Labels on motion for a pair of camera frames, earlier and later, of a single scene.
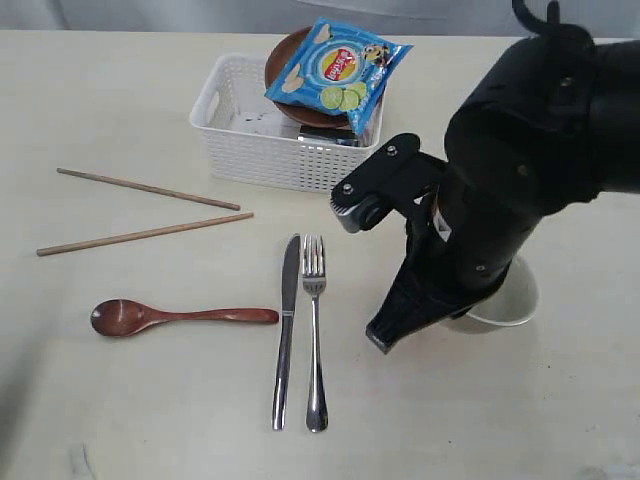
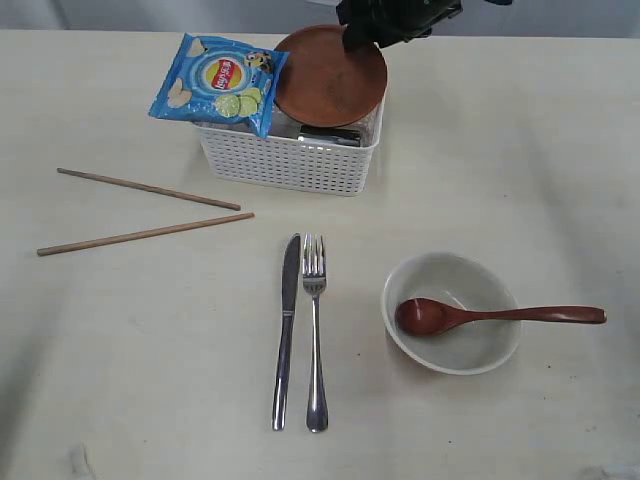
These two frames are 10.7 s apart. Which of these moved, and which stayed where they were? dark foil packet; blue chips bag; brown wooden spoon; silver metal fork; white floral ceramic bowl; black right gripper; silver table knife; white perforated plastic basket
Moved: brown wooden spoon; blue chips bag; white floral ceramic bowl; black right gripper
Stayed: silver table knife; white perforated plastic basket; silver metal fork; dark foil packet
